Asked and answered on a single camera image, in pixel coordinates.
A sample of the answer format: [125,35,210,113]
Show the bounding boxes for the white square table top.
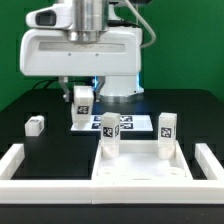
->
[92,140,193,182]

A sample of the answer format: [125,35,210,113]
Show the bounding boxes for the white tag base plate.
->
[71,115,153,132]

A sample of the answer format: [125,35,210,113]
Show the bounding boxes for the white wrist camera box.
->
[26,4,72,29]

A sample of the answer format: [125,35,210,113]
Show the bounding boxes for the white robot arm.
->
[20,0,156,102]

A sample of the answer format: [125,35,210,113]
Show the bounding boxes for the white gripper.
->
[20,27,142,102]

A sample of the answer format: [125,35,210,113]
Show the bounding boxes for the white U-shaped obstacle fence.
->
[0,143,224,204]

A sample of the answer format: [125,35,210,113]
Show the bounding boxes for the black cables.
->
[32,78,61,90]

